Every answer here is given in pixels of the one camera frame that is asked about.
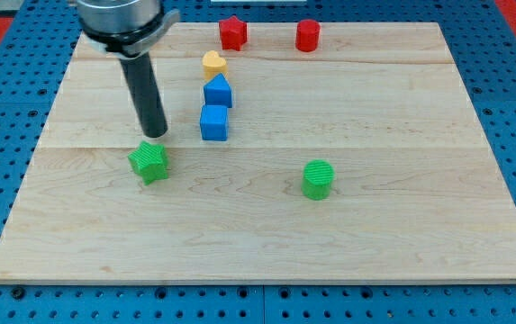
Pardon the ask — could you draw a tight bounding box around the red star block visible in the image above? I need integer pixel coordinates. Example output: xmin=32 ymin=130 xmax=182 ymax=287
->
xmin=218 ymin=15 xmax=248 ymax=51

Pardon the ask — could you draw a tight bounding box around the green cylinder block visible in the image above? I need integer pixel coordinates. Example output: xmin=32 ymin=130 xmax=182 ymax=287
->
xmin=301 ymin=159 xmax=335 ymax=201

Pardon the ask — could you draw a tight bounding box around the red cylinder block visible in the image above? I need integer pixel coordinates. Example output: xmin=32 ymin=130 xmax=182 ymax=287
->
xmin=294 ymin=19 xmax=321 ymax=52

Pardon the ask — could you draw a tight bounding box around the yellow heart block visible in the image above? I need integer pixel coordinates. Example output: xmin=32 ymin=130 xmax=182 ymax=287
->
xmin=202 ymin=50 xmax=228 ymax=81

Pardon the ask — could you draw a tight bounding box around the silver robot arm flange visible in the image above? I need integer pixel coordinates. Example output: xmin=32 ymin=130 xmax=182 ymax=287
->
xmin=75 ymin=0 xmax=181 ymax=59

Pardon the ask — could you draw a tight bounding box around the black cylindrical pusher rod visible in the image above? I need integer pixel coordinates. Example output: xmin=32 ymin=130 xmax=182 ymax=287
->
xmin=120 ymin=53 xmax=167 ymax=138

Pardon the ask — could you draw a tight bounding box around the light wooden board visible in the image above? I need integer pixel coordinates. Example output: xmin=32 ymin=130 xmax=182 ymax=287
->
xmin=0 ymin=22 xmax=516 ymax=285

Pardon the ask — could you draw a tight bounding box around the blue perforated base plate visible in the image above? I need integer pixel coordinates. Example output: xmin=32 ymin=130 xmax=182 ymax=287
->
xmin=0 ymin=1 xmax=516 ymax=323

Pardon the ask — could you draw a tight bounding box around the blue pentagon house block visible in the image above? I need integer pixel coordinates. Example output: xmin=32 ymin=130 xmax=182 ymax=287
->
xmin=203 ymin=73 xmax=233 ymax=108

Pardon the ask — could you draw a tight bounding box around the green star block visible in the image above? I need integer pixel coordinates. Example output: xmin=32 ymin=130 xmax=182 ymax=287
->
xmin=128 ymin=141 xmax=168 ymax=185

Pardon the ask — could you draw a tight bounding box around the blue cube block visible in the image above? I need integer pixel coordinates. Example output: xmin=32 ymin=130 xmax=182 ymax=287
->
xmin=199 ymin=104 xmax=229 ymax=141

